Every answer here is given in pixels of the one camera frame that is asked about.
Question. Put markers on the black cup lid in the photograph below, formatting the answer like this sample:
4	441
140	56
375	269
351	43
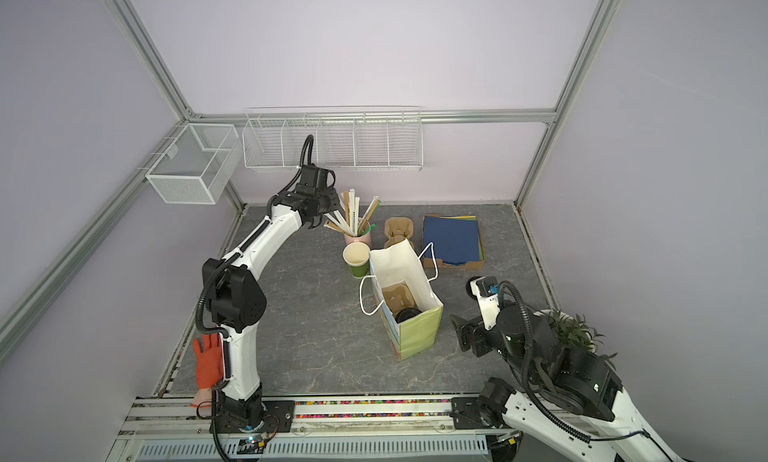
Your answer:
469	286

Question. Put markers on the potted green plant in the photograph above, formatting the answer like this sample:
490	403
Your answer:
571	331

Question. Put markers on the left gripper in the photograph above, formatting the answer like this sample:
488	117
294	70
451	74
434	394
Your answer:
332	192

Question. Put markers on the wide white wire basket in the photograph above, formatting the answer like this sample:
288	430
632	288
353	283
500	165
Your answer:
337	137

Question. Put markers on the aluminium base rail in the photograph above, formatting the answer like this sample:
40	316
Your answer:
382	426

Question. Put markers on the small white mesh basket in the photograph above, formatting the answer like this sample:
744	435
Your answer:
197	164

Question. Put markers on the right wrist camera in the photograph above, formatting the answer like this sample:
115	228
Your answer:
486	291

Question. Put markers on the single brown pulp cup carrier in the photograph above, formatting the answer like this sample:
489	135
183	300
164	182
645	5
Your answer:
397	297

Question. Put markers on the white wrapped straw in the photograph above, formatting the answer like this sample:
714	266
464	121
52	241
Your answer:
352	211

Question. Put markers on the brown pulp cup carrier stack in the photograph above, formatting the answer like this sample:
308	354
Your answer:
398	229

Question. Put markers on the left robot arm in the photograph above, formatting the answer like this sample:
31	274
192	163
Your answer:
232	303

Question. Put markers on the green paper cup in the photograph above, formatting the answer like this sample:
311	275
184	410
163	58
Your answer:
357	258

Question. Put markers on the black paper cup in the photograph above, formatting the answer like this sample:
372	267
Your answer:
406	314

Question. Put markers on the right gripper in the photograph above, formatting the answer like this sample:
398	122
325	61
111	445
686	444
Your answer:
469	328

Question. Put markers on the pink metal straw bucket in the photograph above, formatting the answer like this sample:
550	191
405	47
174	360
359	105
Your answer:
364	239

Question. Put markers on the green wrapped straw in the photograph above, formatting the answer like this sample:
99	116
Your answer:
368	228

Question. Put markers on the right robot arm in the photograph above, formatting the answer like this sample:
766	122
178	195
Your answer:
563	393

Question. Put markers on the red handled tool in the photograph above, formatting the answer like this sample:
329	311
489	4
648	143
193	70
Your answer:
209	366

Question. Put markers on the cardboard tray with napkins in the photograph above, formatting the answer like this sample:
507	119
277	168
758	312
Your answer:
452	241

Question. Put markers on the green paper gift bag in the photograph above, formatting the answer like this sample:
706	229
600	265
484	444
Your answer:
402	264

